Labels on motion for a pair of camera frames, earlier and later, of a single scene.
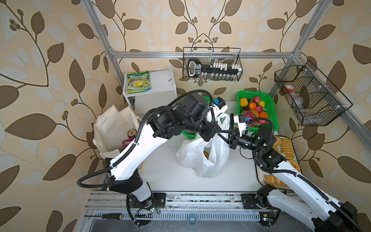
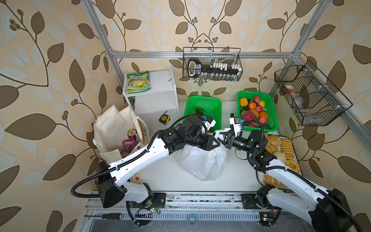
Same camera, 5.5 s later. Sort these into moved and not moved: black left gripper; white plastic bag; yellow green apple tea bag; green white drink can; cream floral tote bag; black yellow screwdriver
Moved: white plastic bag; black left gripper
Not moved: yellow green apple tea bag; green white drink can; cream floral tote bag; black yellow screwdriver
